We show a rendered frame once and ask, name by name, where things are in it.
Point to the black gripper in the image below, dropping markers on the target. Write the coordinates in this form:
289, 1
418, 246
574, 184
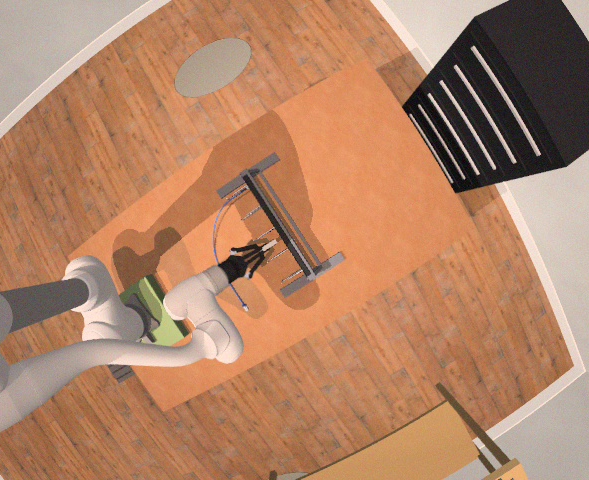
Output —
235, 266

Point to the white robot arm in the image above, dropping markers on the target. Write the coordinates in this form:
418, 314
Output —
29, 383

